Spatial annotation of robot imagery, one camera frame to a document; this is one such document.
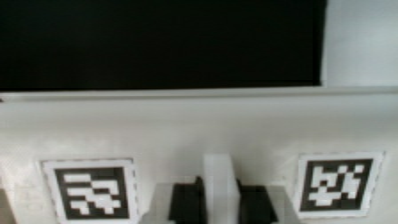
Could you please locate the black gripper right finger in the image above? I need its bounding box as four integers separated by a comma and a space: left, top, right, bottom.
236, 181, 289, 224

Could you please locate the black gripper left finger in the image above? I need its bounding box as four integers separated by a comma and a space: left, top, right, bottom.
156, 177, 205, 224

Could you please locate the white cabinet body box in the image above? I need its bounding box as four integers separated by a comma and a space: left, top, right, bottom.
0, 0, 398, 93

